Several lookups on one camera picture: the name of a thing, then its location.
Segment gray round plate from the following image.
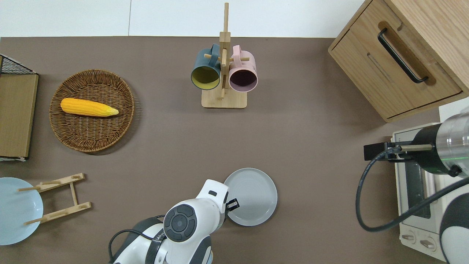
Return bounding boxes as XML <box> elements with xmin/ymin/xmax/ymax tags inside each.
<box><xmin>224</xmin><ymin>168</ymin><xmax>278</xmax><ymax>226</ymax></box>

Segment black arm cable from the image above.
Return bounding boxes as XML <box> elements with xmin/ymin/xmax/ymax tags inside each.
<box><xmin>108</xmin><ymin>216</ymin><xmax>166</xmax><ymax>264</ymax></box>
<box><xmin>355</xmin><ymin>147</ymin><xmax>469</xmax><ymax>232</ymax></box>

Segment dark teal mug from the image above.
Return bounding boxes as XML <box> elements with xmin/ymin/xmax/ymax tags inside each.
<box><xmin>191</xmin><ymin>44</ymin><xmax>222</xmax><ymax>91</ymax></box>

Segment wooden cabinet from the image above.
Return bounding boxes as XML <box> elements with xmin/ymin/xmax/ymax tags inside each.
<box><xmin>328</xmin><ymin>0</ymin><xmax>469</xmax><ymax>123</ymax></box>

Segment brown wicker basket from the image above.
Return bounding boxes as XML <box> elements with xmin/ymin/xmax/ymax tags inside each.
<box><xmin>49</xmin><ymin>69</ymin><xmax>135</xmax><ymax>153</ymax></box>

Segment light blue plate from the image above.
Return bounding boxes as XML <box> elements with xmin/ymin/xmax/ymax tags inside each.
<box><xmin>0</xmin><ymin>177</ymin><xmax>44</xmax><ymax>245</ymax></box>

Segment pink mug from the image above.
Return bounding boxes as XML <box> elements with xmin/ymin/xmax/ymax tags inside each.
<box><xmin>229</xmin><ymin>45</ymin><xmax>258</xmax><ymax>92</ymax></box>

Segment white toaster oven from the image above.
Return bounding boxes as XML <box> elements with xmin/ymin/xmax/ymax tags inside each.
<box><xmin>391</xmin><ymin>123</ymin><xmax>469</xmax><ymax>263</ymax></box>

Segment yellow corn cob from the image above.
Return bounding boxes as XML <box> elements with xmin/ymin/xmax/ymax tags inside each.
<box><xmin>60</xmin><ymin>98</ymin><xmax>119</xmax><ymax>117</ymax></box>

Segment wooden mug tree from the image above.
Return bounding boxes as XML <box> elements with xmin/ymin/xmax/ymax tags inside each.
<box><xmin>202</xmin><ymin>3</ymin><xmax>247</xmax><ymax>109</ymax></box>

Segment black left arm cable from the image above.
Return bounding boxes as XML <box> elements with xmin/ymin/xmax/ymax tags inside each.
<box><xmin>108</xmin><ymin>216</ymin><xmax>166</xmax><ymax>264</ymax></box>

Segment black cabinet handle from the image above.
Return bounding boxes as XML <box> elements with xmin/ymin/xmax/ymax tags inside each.
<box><xmin>377</xmin><ymin>28</ymin><xmax>429</xmax><ymax>84</ymax></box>

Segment wooden plate rack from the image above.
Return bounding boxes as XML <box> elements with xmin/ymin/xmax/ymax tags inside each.
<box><xmin>18</xmin><ymin>173</ymin><xmax>91</xmax><ymax>225</ymax></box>

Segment wire and wood shelf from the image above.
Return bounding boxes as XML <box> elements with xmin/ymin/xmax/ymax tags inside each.
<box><xmin>0</xmin><ymin>54</ymin><xmax>39</xmax><ymax>162</ymax></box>

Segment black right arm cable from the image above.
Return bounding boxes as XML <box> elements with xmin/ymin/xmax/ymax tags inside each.
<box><xmin>355</xmin><ymin>147</ymin><xmax>469</xmax><ymax>232</ymax></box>

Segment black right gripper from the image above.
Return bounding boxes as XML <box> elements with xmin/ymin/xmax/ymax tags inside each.
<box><xmin>364</xmin><ymin>124</ymin><xmax>446</xmax><ymax>176</ymax></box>

